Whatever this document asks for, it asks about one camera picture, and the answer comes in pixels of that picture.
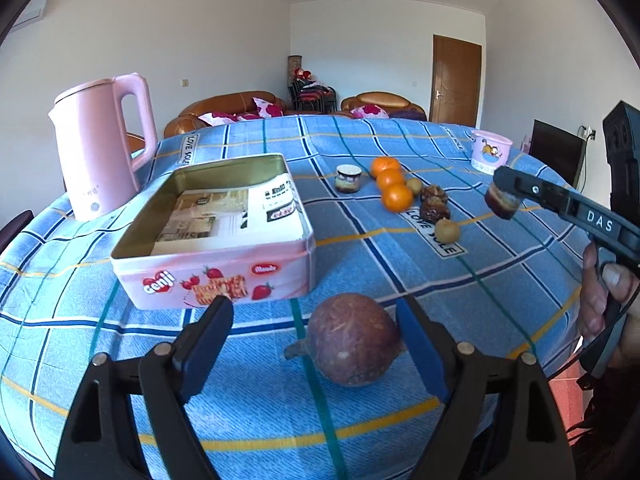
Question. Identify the pink cartoon plastic bucket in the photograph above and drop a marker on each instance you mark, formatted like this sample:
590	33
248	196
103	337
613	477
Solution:
490	151

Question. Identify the pink biscuit tin box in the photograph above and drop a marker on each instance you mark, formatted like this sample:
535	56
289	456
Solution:
245	275

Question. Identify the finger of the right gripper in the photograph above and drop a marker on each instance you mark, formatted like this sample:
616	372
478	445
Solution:
544	193

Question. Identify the pink flowered cushion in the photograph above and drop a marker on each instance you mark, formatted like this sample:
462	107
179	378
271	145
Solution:
215	119
266	109

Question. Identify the dark round stool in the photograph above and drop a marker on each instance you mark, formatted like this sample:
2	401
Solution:
14	227

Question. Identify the brown leather armchair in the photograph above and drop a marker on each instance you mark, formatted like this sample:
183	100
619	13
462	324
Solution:
396	106

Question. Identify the purple passion fruit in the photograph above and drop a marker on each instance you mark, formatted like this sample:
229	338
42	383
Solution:
351	340

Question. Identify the white air conditioner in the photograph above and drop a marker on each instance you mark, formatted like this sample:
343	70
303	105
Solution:
32	13

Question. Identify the black television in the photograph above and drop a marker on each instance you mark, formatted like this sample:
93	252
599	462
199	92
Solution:
562	151

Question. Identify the small jar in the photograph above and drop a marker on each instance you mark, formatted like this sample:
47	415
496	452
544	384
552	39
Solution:
503	204
347	178

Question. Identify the stacked dark chairs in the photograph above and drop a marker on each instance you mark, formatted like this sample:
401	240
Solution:
309	96

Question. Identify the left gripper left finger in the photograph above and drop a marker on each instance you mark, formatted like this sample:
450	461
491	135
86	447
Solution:
100	438

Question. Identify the pink flowered cushion right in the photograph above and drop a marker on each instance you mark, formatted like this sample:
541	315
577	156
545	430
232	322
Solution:
266	109

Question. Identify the large wrinkled orange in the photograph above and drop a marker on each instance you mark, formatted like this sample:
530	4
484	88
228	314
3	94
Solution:
382	163

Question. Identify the pink flowered cushion left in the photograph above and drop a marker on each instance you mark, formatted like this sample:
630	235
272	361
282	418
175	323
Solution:
215	119

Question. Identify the brown wooden door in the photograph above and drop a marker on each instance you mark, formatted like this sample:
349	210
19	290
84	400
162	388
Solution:
456	79

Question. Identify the armchair pink cushion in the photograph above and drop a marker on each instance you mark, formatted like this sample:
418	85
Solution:
368	111

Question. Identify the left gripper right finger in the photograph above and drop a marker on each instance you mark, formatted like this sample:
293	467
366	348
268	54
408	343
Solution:
500	419

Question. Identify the right hand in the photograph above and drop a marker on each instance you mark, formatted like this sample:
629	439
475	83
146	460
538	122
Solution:
619	283

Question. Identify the pink electric kettle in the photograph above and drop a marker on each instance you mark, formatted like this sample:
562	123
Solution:
98	169

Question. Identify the small kiwi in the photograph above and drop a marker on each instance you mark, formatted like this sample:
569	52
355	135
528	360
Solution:
415	186

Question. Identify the long brown leather sofa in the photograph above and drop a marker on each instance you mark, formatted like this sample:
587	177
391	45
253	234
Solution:
233	103

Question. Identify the smooth orange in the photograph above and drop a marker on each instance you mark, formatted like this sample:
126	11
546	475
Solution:
389	177

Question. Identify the oval orange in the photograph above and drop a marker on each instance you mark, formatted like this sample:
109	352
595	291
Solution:
397	198

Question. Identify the small brown fruit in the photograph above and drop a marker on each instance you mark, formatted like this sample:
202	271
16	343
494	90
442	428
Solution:
446	231

